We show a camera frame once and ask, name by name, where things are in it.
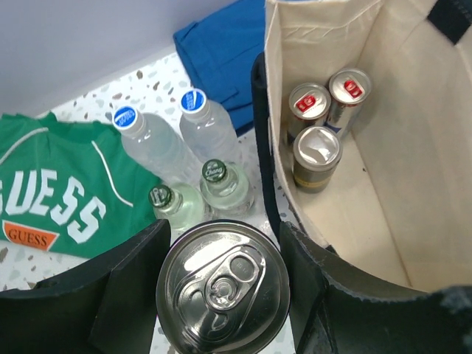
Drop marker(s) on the beige canvas tote bag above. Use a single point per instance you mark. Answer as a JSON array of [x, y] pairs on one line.
[[399, 203]]

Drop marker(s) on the black can silver tab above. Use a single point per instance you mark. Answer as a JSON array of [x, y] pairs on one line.
[[223, 288]]

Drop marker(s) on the black can foil top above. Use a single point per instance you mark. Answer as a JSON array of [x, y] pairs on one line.
[[317, 153]]

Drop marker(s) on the red tab can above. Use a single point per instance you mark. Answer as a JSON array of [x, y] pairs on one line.
[[349, 88], [309, 104]]

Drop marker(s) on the green Guess t-shirt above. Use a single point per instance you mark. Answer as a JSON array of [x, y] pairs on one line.
[[70, 187]]

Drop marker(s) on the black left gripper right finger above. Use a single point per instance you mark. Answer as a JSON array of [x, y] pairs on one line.
[[338, 308]]

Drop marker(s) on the folded blue cloth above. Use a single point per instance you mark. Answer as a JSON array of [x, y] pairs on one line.
[[218, 53]]

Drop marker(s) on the green cap soda bottle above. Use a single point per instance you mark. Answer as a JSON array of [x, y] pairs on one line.
[[226, 188]]

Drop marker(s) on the Pocari Sweat bottle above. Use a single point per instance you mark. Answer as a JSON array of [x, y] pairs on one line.
[[153, 143], [207, 128]]

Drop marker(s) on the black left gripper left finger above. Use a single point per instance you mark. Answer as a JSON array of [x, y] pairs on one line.
[[104, 305]]

